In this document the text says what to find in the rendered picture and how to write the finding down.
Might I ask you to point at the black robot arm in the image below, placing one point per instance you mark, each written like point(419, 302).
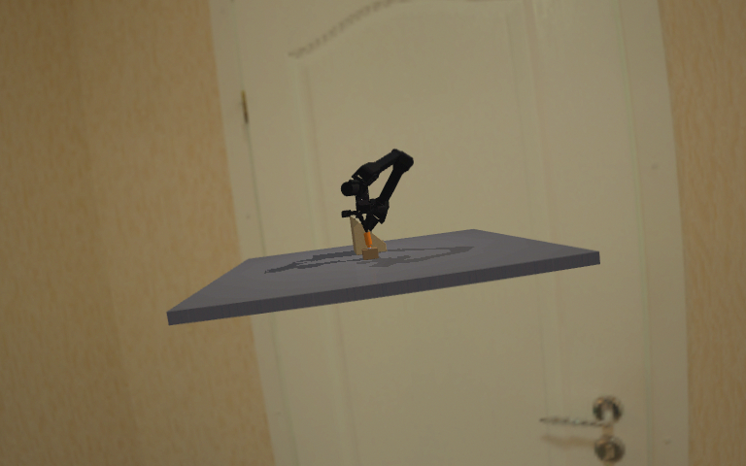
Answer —
point(370, 171)

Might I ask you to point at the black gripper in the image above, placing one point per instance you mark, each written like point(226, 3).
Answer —
point(379, 209)

